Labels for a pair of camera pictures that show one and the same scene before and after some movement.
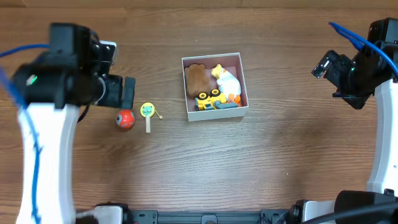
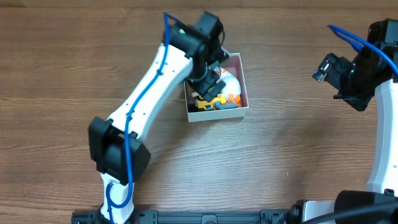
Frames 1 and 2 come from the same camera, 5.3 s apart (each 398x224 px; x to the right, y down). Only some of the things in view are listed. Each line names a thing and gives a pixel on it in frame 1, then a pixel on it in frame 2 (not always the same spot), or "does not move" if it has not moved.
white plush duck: [227, 82] does not move
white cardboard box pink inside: [232, 63] does not move
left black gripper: [127, 92] to [210, 88]
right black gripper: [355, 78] does not move
